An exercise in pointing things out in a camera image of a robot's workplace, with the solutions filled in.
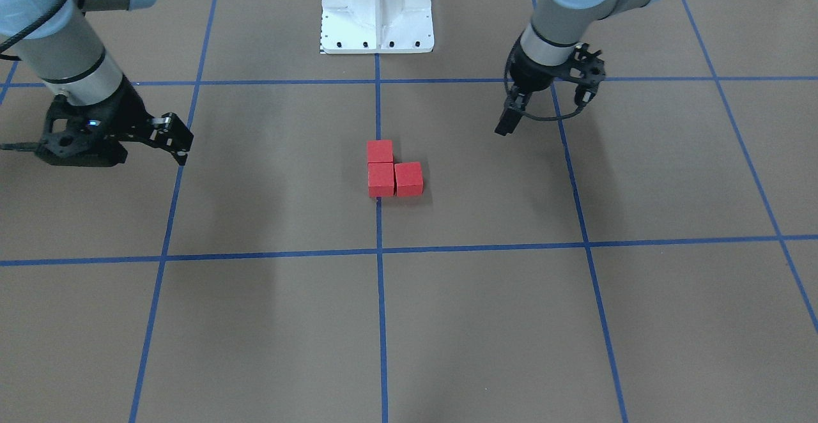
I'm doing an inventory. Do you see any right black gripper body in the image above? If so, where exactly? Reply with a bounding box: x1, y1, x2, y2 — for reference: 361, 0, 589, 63
44, 77, 154, 148

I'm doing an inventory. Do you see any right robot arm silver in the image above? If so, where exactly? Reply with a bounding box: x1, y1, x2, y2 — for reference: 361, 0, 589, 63
1, 0, 194, 167

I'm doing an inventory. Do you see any white pedestal column base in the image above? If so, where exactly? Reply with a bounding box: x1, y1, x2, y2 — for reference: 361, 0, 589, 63
320, 0, 435, 54

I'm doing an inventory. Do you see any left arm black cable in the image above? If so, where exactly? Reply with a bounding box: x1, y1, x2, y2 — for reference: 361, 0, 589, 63
504, 36, 592, 121

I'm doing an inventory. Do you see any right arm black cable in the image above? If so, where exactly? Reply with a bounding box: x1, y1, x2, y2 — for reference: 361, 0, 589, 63
0, 0, 74, 152

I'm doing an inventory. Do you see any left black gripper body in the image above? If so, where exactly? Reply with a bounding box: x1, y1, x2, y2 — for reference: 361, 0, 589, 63
508, 43, 569, 98

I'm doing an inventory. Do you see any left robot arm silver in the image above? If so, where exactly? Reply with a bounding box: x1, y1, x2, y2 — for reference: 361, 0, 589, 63
495, 0, 659, 135

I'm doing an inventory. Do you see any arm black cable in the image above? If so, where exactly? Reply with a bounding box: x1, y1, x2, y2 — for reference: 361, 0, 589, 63
504, 36, 592, 121
0, 0, 74, 152

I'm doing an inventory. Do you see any red block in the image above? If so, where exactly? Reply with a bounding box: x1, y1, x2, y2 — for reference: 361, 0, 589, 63
394, 162, 424, 197
367, 163, 396, 198
366, 139, 394, 164

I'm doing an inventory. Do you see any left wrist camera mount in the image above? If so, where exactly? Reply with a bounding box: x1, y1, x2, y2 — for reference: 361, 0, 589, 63
564, 43, 606, 109

